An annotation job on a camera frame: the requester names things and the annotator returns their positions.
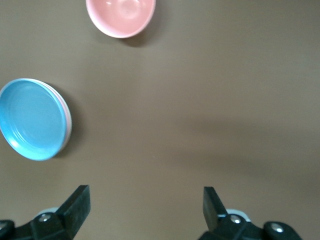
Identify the brown table cloth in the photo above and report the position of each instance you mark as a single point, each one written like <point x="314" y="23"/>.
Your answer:
<point x="187" y="100"/>

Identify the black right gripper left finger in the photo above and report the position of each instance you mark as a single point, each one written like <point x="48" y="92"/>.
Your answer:
<point x="72" y="215"/>

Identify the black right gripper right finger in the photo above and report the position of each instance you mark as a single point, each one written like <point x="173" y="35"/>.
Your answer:
<point x="215" y="217"/>

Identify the blue plate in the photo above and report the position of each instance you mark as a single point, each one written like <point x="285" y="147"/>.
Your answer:
<point x="32" y="120"/>

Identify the beige plate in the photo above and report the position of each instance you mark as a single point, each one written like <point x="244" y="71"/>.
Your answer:
<point x="70" y="125"/>

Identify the pink bowl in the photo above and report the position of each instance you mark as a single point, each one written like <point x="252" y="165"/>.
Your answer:
<point x="121" y="17"/>

